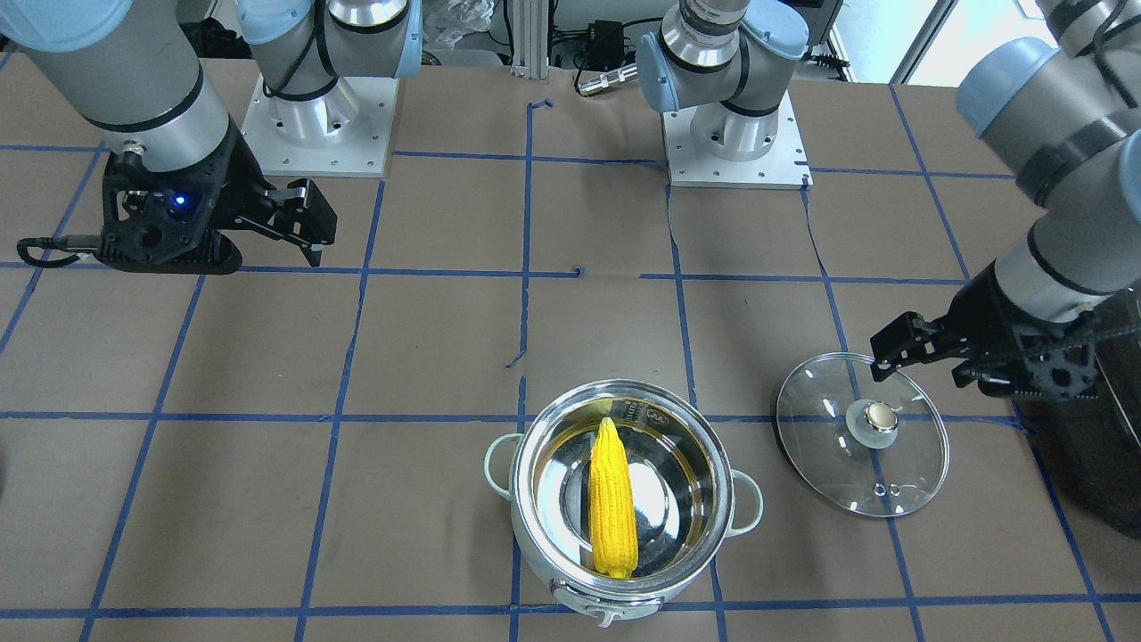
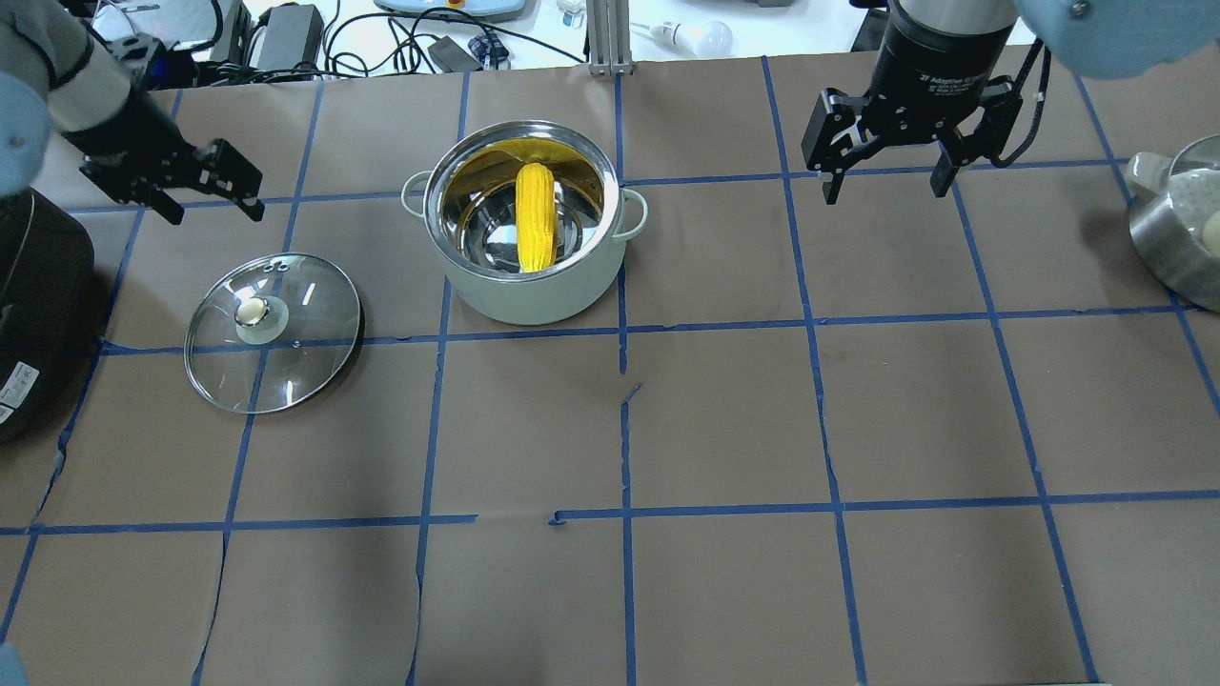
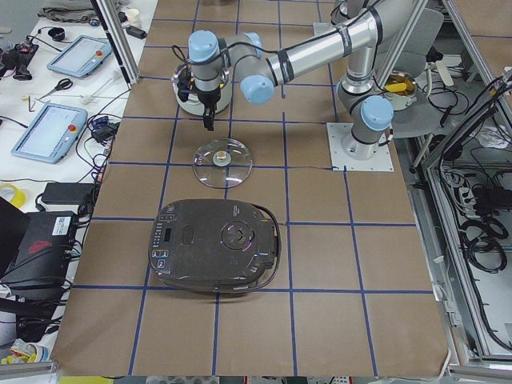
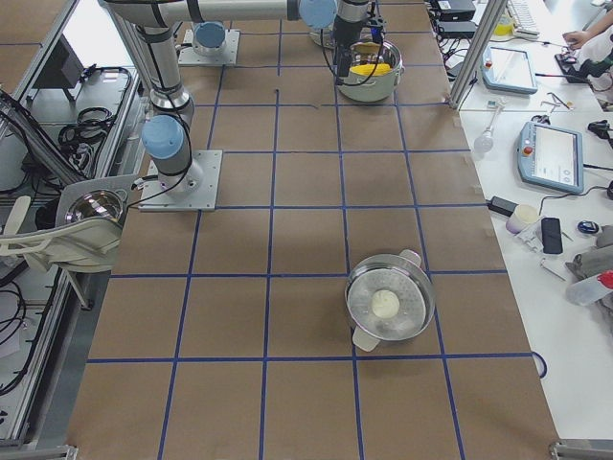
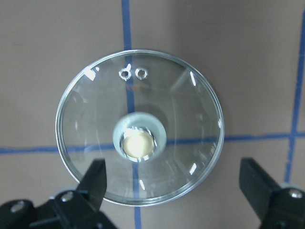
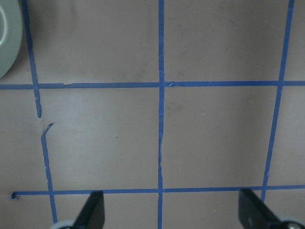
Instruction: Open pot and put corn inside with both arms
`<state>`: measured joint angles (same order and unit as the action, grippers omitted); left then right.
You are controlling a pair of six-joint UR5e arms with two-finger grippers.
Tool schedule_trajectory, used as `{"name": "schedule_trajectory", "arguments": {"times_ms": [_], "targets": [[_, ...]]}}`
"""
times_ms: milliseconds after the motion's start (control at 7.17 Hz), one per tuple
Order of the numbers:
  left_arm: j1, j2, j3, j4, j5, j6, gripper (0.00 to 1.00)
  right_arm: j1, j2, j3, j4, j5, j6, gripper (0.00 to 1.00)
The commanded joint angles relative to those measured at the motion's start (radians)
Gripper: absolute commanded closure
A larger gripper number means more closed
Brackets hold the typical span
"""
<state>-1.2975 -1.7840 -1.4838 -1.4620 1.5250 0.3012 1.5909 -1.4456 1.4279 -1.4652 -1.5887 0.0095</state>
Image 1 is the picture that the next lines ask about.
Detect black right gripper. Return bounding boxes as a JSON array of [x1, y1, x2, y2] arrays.
[[94, 123, 338, 274]]

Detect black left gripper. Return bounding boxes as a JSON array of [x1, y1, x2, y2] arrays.
[[869, 265, 1099, 399]]

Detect glass pot lid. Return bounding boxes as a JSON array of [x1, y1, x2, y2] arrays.
[[775, 352, 950, 519]]

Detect yellow corn cob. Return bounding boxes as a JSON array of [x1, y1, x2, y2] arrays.
[[588, 417, 639, 580]]

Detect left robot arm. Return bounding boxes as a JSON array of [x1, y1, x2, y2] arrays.
[[636, 1, 1140, 399]]

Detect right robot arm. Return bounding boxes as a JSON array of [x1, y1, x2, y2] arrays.
[[3, 1, 423, 274]]

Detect pale green steel pot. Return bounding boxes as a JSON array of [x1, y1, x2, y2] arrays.
[[482, 379, 764, 629]]

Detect black rice cooker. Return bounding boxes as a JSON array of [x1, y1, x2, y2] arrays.
[[1015, 334, 1140, 538]]

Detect silver metal connector plug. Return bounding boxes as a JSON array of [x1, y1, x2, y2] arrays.
[[574, 62, 638, 98]]

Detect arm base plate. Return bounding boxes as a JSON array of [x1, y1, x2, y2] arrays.
[[661, 91, 814, 190], [241, 78, 400, 179]]

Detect aluminium frame post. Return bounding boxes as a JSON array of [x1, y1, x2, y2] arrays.
[[504, 1, 553, 84]]

